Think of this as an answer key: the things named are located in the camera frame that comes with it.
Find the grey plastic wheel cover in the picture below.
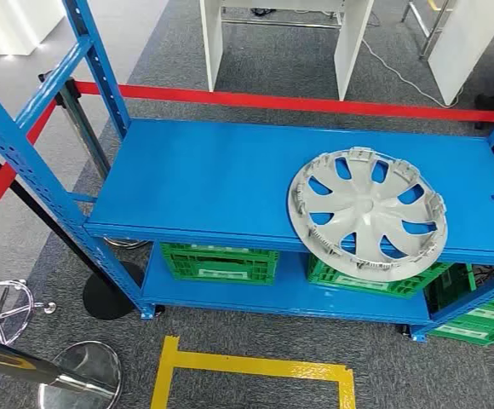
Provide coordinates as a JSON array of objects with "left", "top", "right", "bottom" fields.
[{"left": 287, "top": 147, "right": 449, "bottom": 284}]

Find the blue metal shelf rack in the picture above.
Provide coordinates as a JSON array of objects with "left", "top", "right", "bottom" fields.
[{"left": 0, "top": 0, "right": 494, "bottom": 344}]

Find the white table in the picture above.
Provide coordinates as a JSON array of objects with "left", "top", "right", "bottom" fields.
[{"left": 199, "top": 0, "right": 375, "bottom": 101}]

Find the white panel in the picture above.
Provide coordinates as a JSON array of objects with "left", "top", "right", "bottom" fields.
[{"left": 427, "top": 0, "right": 494, "bottom": 107}]

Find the white platform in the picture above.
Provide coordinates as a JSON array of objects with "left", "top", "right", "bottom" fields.
[{"left": 0, "top": 0, "right": 67, "bottom": 56}]

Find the black stanchion post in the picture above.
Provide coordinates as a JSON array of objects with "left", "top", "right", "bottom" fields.
[{"left": 0, "top": 136, "right": 145, "bottom": 322}]

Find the chrome stanchion post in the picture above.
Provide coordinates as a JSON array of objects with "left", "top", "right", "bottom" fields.
[
  {"left": 38, "top": 72, "right": 150, "bottom": 251},
  {"left": 0, "top": 332, "right": 123, "bottom": 409}
]

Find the white floor cable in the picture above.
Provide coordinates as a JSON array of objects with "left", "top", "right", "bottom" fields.
[{"left": 361, "top": 37, "right": 465, "bottom": 109}]

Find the chrome metal frame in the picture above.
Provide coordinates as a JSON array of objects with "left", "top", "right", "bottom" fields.
[{"left": 401, "top": 0, "right": 494, "bottom": 60}]

